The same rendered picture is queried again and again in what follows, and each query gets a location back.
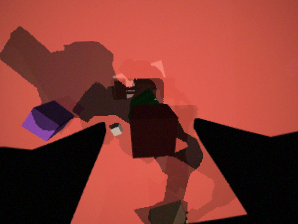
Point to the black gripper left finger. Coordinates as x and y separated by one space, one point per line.
48 181

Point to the purple block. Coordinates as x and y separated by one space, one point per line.
47 119

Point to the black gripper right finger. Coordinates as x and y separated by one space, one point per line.
257 167

